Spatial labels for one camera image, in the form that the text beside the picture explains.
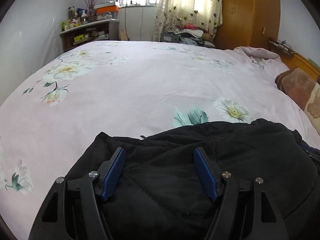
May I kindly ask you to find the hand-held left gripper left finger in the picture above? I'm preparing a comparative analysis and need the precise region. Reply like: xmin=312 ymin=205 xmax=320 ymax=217
xmin=27 ymin=147 xmax=127 ymax=240

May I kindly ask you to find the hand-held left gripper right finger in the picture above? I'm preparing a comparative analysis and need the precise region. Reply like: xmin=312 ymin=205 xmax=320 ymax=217
xmin=193 ymin=147 xmax=292 ymax=240

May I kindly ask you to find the black quilted puffer jacket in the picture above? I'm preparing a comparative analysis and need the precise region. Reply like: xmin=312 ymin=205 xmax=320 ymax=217
xmin=64 ymin=118 xmax=320 ymax=240

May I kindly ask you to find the pile of clothes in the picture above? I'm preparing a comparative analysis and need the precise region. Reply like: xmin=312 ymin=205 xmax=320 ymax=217
xmin=160 ymin=24 xmax=217 ymax=48

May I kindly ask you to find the bear print pillow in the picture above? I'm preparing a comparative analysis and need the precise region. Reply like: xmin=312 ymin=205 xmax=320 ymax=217
xmin=275 ymin=67 xmax=320 ymax=118

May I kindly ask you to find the bed with floral sheet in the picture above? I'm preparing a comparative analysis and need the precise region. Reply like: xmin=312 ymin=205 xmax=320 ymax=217
xmin=0 ymin=40 xmax=320 ymax=240

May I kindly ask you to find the wooden headboard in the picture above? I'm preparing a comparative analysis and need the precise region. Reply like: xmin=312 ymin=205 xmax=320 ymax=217
xmin=270 ymin=45 xmax=320 ymax=80

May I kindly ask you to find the grey cardboard box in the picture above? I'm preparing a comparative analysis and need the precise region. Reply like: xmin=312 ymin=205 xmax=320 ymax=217
xmin=160 ymin=32 xmax=181 ymax=43

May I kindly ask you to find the cluttered wooden shelf unit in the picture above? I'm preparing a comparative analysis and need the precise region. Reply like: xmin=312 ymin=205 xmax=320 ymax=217
xmin=59 ymin=19 xmax=120 ymax=53

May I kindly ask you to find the wooden wardrobe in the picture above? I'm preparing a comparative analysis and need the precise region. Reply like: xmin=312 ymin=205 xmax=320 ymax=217
xmin=214 ymin=0 xmax=281 ymax=50

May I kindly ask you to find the white cabinet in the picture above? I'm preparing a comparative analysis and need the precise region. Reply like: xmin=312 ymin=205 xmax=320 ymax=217
xmin=117 ymin=5 xmax=160 ymax=41

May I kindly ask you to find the orange storage box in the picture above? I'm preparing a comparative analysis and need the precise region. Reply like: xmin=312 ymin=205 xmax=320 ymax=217
xmin=96 ymin=6 xmax=120 ymax=14

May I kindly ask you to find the heart pattern curtain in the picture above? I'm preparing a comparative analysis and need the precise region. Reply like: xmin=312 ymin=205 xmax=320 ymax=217
xmin=153 ymin=0 xmax=223 ymax=42

